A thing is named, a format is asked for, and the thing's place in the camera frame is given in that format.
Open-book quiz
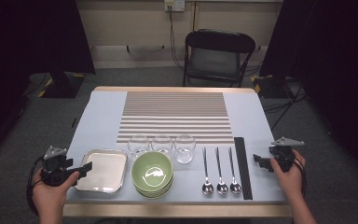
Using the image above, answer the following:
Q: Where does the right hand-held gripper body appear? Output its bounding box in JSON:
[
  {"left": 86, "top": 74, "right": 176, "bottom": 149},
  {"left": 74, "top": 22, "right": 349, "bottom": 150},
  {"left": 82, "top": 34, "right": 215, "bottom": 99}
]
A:
[{"left": 268, "top": 136, "right": 306, "bottom": 173}]

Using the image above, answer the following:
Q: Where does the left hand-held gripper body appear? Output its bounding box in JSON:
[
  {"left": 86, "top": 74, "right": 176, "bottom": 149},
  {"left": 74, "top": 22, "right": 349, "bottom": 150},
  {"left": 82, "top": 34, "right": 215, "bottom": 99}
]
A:
[{"left": 40, "top": 145, "right": 76, "bottom": 188}]

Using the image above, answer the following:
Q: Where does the row of black chopsticks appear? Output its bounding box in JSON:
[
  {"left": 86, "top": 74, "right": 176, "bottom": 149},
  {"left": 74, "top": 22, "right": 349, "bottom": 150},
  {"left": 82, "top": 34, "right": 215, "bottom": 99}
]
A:
[{"left": 233, "top": 136, "right": 254, "bottom": 201}]

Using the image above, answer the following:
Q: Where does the white square plate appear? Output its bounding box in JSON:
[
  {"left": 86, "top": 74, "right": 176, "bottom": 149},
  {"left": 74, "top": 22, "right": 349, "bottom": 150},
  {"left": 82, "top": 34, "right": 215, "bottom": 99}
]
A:
[{"left": 74, "top": 148, "right": 129, "bottom": 194}]

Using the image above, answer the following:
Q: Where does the silver metal spoon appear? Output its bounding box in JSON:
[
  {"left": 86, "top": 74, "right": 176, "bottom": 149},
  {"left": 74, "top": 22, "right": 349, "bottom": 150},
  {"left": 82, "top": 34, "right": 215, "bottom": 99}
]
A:
[
  {"left": 200, "top": 147, "right": 214, "bottom": 196},
  {"left": 214, "top": 147, "right": 229, "bottom": 195},
  {"left": 227, "top": 147, "right": 242, "bottom": 195}
]

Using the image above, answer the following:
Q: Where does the person's right hand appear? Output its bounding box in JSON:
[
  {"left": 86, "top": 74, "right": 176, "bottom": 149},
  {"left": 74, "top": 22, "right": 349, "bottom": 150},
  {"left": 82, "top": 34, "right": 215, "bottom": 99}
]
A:
[{"left": 269, "top": 148, "right": 307, "bottom": 200}]

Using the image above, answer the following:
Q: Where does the person's left hand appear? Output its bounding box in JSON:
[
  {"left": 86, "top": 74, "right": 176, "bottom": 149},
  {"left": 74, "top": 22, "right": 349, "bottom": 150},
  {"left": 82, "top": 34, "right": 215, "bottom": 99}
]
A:
[{"left": 32, "top": 170, "right": 81, "bottom": 216}]

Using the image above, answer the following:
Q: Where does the clear drinking glass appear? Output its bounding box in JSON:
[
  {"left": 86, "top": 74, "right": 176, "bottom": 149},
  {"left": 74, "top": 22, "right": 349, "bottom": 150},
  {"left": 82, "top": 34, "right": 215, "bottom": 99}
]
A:
[
  {"left": 173, "top": 133, "right": 197, "bottom": 165},
  {"left": 127, "top": 133, "right": 151, "bottom": 161},
  {"left": 151, "top": 133, "right": 174, "bottom": 155}
]

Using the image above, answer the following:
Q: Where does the black taped stand base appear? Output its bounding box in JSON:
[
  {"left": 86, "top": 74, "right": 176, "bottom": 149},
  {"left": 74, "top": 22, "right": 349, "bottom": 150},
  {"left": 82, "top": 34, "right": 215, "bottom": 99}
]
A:
[
  {"left": 38, "top": 72, "right": 86, "bottom": 100},
  {"left": 251, "top": 74, "right": 293, "bottom": 100}
]

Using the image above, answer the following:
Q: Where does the brown white striped placemat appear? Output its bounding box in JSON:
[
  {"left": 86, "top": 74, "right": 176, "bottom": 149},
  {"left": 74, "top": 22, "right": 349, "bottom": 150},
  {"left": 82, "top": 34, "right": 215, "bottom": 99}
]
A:
[{"left": 116, "top": 91, "right": 235, "bottom": 146}]

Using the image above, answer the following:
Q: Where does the dark curtain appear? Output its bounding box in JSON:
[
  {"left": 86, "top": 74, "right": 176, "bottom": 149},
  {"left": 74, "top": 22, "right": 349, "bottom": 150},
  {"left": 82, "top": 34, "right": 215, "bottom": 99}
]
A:
[
  {"left": 0, "top": 0, "right": 96, "bottom": 162},
  {"left": 259, "top": 0, "right": 358, "bottom": 185}
]

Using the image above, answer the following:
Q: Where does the black folding chair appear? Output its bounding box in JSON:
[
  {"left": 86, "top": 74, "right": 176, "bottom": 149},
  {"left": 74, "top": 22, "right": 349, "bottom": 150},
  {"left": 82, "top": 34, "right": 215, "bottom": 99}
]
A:
[{"left": 182, "top": 28, "right": 257, "bottom": 88}]

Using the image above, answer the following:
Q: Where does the left hand-held gripper cable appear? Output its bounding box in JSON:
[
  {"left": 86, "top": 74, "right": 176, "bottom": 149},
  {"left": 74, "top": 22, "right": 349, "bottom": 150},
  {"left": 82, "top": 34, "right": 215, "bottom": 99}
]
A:
[{"left": 26, "top": 155, "right": 46, "bottom": 217}]

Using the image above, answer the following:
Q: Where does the hand-held gripper cable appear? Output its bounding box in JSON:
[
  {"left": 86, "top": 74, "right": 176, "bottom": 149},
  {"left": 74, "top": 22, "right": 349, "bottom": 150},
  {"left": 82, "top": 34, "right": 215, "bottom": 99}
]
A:
[
  {"left": 293, "top": 157, "right": 308, "bottom": 199},
  {"left": 26, "top": 155, "right": 46, "bottom": 217}
]

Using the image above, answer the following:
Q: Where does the right hand-held gripper cable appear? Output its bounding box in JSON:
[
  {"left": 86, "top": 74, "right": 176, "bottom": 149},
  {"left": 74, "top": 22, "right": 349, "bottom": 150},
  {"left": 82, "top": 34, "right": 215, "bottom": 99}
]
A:
[{"left": 293, "top": 157, "right": 308, "bottom": 199}]

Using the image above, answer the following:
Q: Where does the black floor cable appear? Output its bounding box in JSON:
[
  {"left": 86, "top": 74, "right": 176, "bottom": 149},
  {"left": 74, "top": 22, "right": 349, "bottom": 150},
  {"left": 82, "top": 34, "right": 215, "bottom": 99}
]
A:
[{"left": 262, "top": 78, "right": 307, "bottom": 132}]

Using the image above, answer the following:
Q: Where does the black wall socket cable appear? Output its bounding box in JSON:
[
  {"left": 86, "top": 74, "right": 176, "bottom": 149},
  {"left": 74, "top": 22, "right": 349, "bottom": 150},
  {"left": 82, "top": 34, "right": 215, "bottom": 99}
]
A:
[{"left": 167, "top": 5, "right": 186, "bottom": 71}]

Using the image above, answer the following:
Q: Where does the white wall socket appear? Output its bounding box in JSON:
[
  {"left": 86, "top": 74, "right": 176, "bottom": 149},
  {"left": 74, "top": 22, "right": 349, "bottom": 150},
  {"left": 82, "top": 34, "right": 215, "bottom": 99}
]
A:
[{"left": 163, "top": 0, "right": 186, "bottom": 13}]

